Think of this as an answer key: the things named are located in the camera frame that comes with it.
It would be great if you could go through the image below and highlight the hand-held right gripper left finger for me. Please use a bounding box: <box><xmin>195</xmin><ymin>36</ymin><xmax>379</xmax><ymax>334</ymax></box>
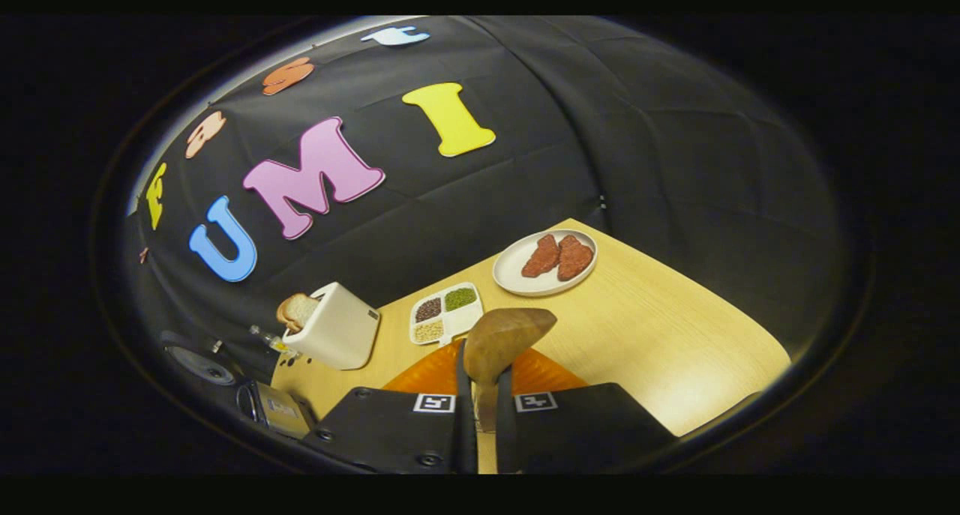
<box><xmin>302</xmin><ymin>339</ymin><xmax>479</xmax><ymax>475</ymax></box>

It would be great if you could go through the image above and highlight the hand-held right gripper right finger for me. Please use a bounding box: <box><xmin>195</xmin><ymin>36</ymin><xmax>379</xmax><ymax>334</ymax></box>
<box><xmin>495</xmin><ymin>348</ymin><xmax>680</xmax><ymax>475</ymax></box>

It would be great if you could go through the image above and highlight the wooden spoon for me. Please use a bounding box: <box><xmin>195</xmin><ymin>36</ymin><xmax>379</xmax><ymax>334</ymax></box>
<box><xmin>463</xmin><ymin>307</ymin><xmax>558</xmax><ymax>433</ymax></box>

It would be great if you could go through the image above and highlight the dark rice cooker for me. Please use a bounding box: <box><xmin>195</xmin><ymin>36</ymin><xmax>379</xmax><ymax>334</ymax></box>
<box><xmin>159</xmin><ymin>329</ymin><xmax>316</xmax><ymax>441</ymax></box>

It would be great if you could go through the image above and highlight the white divided grain dish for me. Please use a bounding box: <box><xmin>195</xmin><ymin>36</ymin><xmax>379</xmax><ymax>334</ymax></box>
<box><xmin>409</xmin><ymin>281</ymin><xmax>485</xmax><ymax>347</ymax></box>

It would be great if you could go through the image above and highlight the white round plate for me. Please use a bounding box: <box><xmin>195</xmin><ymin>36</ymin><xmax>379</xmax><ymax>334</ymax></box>
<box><xmin>492</xmin><ymin>229</ymin><xmax>599</xmax><ymax>298</ymax></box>

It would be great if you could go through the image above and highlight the white toaster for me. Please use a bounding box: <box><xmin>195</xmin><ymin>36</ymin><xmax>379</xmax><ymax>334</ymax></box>
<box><xmin>283</xmin><ymin>281</ymin><xmax>381</xmax><ymax>371</ymax></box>

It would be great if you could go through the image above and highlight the toasted bread slice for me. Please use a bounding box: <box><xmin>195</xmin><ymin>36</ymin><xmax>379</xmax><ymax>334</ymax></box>
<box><xmin>276</xmin><ymin>292</ymin><xmax>322</xmax><ymax>334</ymax></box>

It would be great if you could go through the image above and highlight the small clear bottle yellow label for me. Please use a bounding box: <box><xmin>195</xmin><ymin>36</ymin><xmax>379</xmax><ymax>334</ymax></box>
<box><xmin>250</xmin><ymin>325</ymin><xmax>301</xmax><ymax>358</ymax></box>

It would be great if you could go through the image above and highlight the black backdrop cloth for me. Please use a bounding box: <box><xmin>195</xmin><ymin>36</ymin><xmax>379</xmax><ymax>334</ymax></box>
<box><xmin>124</xmin><ymin>16</ymin><xmax>848</xmax><ymax>366</ymax></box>

